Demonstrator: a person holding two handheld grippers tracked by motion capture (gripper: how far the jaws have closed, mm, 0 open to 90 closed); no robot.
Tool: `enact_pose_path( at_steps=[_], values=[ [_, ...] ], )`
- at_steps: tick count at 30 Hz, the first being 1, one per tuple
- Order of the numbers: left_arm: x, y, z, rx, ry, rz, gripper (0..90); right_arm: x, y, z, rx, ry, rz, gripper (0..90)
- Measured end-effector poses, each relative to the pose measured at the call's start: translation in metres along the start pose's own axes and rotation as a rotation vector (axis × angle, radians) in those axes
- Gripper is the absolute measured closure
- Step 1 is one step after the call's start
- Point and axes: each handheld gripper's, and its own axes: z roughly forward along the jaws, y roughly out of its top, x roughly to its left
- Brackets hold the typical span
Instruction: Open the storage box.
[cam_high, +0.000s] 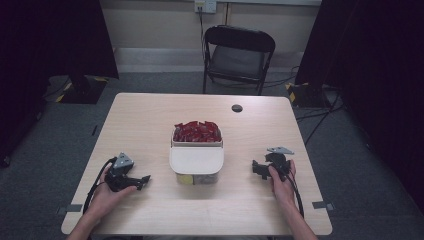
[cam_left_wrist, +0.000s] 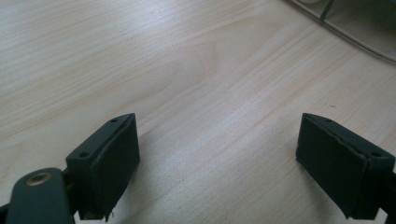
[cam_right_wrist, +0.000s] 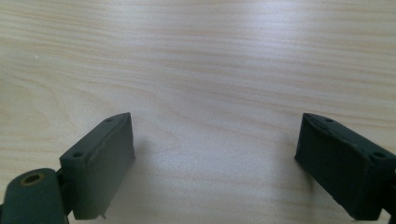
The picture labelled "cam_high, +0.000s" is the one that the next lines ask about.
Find person's left hand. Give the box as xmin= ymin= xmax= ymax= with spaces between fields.
xmin=87 ymin=165 xmax=138 ymax=220

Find black floor cables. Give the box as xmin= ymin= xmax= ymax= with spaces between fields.
xmin=294 ymin=91 xmax=346 ymax=147

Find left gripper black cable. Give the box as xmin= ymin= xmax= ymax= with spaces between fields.
xmin=82 ymin=157 xmax=118 ymax=215

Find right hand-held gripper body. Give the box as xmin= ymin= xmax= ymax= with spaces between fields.
xmin=264 ymin=146 xmax=296 ymax=183

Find white box lid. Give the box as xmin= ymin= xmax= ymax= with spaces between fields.
xmin=168 ymin=145 xmax=225 ymax=176

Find white wall socket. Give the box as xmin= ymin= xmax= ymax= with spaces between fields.
xmin=194 ymin=0 xmax=218 ymax=15

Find black stand base striped tape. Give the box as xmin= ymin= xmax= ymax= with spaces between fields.
xmin=284 ymin=81 xmax=331 ymax=109
xmin=54 ymin=73 xmax=110 ymax=105

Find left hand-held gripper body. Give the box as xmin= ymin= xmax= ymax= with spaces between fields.
xmin=104 ymin=152 xmax=141 ymax=193

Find yellow packet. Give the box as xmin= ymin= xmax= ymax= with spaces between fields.
xmin=176 ymin=173 xmax=195 ymax=186

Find dark curtain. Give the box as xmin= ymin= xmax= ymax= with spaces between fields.
xmin=294 ymin=0 xmax=424 ymax=214

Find pile of red packets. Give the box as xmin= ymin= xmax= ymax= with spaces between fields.
xmin=172 ymin=120 xmax=223 ymax=144

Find grey tape strip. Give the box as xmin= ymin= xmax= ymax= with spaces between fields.
xmin=311 ymin=200 xmax=335 ymax=211
xmin=55 ymin=203 xmax=84 ymax=216

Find clear plastic storage box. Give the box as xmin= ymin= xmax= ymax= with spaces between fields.
xmin=170 ymin=126 xmax=224 ymax=186

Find person's right hand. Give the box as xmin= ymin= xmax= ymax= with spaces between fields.
xmin=267 ymin=159 xmax=298 ymax=210

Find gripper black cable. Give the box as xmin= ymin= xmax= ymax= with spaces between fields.
xmin=82 ymin=157 xmax=118 ymax=215
xmin=285 ymin=173 xmax=305 ymax=220

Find black wall socket cable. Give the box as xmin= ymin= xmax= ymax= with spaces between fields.
xmin=198 ymin=5 xmax=207 ymax=63

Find black folding chair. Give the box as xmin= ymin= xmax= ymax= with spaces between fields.
xmin=201 ymin=25 xmax=277 ymax=97

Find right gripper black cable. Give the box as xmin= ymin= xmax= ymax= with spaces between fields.
xmin=285 ymin=173 xmax=305 ymax=220

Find grey packet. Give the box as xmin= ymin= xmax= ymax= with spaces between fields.
xmin=193 ymin=173 xmax=219 ymax=185

